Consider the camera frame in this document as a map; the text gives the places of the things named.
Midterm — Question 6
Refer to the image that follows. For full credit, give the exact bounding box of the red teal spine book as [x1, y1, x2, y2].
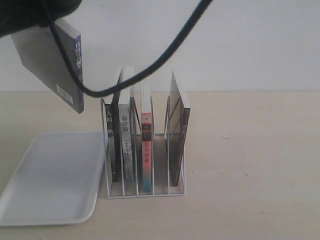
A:
[140, 79, 153, 193]

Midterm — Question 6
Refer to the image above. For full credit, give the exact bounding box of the black spine book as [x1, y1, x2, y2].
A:
[104, 66, 123, 183]

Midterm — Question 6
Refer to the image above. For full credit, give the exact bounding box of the grey spine book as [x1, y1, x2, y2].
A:
[117, 65, 136, 183]

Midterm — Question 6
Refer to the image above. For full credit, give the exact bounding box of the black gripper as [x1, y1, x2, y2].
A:
[0, 0, 82, 38]

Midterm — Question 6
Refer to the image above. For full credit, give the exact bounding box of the white plastic tray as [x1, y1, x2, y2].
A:
[0, 131, 105, 227]

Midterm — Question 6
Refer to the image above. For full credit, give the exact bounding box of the white wire book rack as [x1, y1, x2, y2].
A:
[100, 99, 186, 199]

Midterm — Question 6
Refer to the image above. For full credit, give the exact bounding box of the blue moon cover book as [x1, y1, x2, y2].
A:
[10, 18, 84, 114]

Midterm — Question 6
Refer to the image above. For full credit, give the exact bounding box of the black cable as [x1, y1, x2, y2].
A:
[42, 0, 213, 98]

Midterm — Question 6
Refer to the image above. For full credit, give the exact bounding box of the dark brown spine book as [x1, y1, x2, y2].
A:
[168, 73, 191, 187]

